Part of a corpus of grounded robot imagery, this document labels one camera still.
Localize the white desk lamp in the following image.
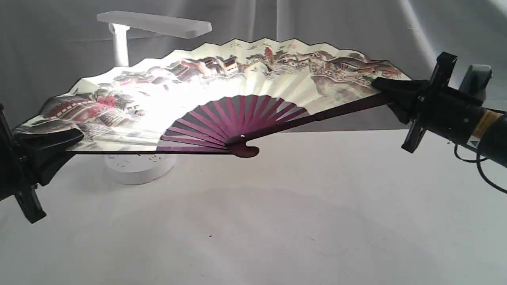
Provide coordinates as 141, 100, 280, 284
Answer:
96, 11, 213, 185

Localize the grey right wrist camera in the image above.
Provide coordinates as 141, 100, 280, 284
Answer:
459, 64, 492, 105

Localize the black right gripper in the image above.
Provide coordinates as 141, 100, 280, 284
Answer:
371, 52, 486, 153

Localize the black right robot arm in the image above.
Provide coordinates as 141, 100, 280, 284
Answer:
372, 52, 507, 166

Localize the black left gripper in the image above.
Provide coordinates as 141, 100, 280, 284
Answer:
0, 105, 84, 224

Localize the grey backdrop curtain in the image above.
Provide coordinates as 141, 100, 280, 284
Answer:
0, 0, 507, 126

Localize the painted paper folding fan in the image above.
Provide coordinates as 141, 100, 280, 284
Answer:
15, 38, 410, 154

